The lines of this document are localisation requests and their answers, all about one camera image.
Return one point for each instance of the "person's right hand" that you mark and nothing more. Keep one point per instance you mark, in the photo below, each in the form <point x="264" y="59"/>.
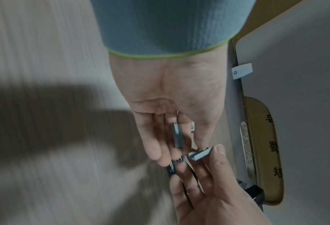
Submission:
<point x="217" y="197"/>

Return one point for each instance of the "person's left hand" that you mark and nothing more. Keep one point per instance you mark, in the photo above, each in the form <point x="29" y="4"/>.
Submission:
<point x="176" y="87"/>

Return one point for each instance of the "black stapler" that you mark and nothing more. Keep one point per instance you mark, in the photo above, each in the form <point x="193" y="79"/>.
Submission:
<point x="170" y="170"/>
<point x="255" y="193"/>

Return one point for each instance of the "grey staples strip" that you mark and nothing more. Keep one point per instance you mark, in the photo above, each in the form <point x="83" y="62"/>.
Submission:
<point x="200" y="155"/>
<point x="177" y="136"/>

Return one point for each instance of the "white panel clamp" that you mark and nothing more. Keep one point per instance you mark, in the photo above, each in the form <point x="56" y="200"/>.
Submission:
<point x="242" y="70"/>

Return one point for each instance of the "grey desk divider panel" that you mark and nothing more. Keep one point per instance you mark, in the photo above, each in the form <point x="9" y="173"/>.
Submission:
<point x="306" y="87"/>

